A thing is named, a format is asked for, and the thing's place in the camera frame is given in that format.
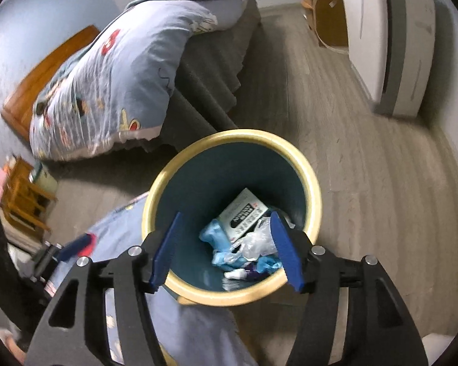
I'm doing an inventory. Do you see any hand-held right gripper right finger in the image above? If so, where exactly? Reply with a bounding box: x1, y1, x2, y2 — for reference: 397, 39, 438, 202
269, 211, 430, 366

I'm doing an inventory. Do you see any white paper sheet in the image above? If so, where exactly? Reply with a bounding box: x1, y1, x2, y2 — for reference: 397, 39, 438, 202
422, 333, 456, 366

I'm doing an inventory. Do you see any white cardboard box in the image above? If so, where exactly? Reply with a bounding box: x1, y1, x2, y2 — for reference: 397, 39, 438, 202
217, 188, 270, 239

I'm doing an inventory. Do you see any clear plastic bag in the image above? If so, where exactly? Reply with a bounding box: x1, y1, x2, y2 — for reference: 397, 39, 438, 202
231, 217, 279, 260

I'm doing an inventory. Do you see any small green and white bin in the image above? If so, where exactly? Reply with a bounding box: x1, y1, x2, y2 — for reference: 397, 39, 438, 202
28, 162, 59, 193

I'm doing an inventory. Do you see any blue cartoon print cushion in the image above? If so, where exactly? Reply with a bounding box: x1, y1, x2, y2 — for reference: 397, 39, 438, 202
42, 192, 260, 366

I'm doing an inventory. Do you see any person's left hand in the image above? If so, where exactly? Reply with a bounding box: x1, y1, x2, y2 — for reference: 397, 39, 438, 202
0, 326, 25, 357

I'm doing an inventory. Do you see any white air purifier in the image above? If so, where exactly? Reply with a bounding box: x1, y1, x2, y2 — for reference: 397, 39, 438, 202
336, 0, 438, 117

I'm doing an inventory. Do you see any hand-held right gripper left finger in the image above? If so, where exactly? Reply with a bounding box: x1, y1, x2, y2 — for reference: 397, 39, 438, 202
25, 211, 184, 366

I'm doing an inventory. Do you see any dark grey bed skirt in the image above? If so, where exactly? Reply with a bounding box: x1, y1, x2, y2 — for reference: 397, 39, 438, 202
114, 0, 262, 153

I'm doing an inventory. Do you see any white cable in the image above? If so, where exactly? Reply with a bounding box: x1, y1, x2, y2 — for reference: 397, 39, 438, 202
301, 0, 352, 56

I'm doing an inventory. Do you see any purple toothpaste tube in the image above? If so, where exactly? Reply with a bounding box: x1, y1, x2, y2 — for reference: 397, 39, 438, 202
223, 267, 270, 281

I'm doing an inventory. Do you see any wooden bed headboard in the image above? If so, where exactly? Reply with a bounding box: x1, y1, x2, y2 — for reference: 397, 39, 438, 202
1, 25, 102, 142

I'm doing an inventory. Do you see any wooden cabinet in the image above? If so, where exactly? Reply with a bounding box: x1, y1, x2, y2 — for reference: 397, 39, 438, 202
300, 0, 350, 48

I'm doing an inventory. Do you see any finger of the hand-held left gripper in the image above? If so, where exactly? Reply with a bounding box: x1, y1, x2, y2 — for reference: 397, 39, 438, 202
59, 233, 97, 262

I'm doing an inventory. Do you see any blue bin with yellow rim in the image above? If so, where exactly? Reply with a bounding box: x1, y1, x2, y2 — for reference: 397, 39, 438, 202
142, 130, 323, 307

